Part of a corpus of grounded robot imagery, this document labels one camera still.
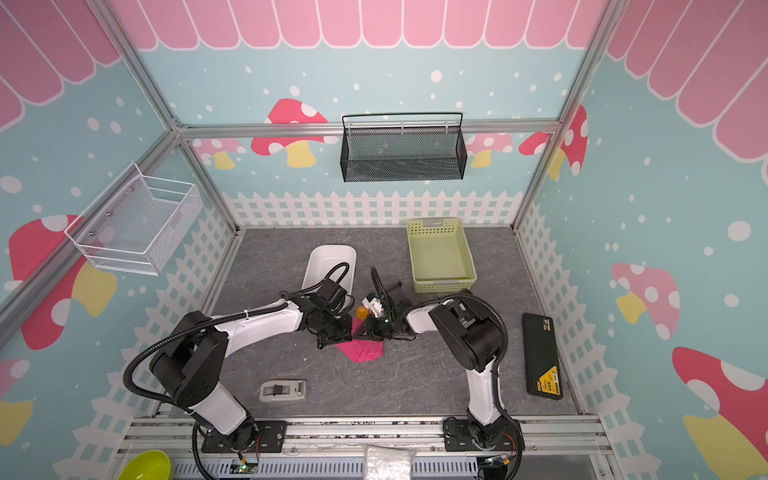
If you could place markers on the pink paper napkin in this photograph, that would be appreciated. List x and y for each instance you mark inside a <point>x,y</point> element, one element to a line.
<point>360,351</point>

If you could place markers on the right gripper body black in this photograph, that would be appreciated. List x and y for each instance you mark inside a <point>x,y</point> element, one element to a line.
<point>372,327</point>

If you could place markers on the green perforated plastic basket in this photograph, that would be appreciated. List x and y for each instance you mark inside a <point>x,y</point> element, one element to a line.
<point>441,260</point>

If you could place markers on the black mesh wall basket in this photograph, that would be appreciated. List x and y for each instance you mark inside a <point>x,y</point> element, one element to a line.
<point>398,147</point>

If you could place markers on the clear plastic bag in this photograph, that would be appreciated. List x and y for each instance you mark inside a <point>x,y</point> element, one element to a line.
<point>385,463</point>

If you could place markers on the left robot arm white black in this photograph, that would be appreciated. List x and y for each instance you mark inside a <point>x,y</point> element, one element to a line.
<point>184,368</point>

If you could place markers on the white plastic tub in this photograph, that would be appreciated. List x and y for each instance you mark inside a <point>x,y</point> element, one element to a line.
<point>323,258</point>

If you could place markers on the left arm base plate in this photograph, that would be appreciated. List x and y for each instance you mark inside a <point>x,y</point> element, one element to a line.
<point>267,436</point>

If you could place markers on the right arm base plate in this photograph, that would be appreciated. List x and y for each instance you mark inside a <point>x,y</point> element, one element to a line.
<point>459,433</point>

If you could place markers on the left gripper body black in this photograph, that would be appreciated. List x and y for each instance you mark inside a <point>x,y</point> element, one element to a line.
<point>332,329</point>

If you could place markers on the grey switch box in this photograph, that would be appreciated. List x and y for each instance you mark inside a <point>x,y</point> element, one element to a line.
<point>282,392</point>

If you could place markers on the black flat box yellow label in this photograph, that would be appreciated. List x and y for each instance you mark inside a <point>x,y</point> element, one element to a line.
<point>542,366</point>

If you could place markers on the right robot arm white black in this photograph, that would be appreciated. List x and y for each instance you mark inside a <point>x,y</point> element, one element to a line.
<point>474,333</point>

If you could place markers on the lime green bowl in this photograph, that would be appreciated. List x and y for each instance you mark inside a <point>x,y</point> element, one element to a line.
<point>149,465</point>

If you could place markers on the white wire wall basket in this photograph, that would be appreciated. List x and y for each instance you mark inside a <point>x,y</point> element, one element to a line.
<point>137,225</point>

